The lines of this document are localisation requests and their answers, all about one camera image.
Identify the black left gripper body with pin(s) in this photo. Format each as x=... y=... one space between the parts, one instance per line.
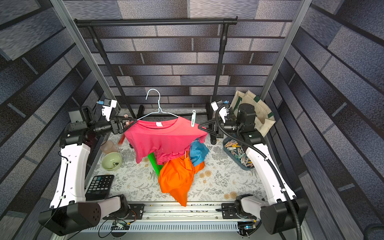
x=115 y=130

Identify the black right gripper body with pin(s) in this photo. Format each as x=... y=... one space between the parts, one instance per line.
x=214 y=126

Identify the dusty pink clothespin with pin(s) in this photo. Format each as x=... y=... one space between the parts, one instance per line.
x=129 y=122

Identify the mint green clothespin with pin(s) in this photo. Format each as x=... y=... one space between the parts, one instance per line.
x=193 y=118

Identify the light blue wire hanger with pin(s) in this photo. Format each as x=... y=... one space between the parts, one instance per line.
x=160 y=110

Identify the pink t-shirt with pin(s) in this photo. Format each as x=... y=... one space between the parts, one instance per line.
x=167 y=140

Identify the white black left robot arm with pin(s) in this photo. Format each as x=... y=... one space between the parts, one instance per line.
x=72 y=168

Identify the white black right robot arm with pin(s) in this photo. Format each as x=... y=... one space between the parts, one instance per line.
x=267 y=177

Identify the blue t-shirt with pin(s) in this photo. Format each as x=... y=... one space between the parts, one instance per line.
x=198 y=152

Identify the orange t-shirt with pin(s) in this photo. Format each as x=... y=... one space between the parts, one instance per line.
x=176 y=177

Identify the red pen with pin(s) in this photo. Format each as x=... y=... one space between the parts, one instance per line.
x=122 y=139

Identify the teal clothespin tray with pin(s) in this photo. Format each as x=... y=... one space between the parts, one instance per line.
x=235 y=151

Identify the cream canvas tote bag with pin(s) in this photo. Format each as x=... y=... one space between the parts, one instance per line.
x=264 y=116

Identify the light green bowl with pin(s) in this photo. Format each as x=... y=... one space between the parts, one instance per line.
x=112 y=161

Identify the floral table cloth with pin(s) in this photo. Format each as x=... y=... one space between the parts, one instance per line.
x=220 y=180

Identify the black calculator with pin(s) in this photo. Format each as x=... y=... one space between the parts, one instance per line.
x=99 y=188

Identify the black clothes rack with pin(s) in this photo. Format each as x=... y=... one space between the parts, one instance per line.
x=183 y=58

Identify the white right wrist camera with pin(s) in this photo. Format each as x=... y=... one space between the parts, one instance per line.
x=224 y=112

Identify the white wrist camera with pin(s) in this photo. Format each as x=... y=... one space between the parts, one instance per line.
x=224 y=112
x=107 y=106

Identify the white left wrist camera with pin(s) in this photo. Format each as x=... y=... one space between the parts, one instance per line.
x=107 y=106

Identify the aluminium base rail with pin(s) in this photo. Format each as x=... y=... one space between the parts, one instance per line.
x=195 y=216

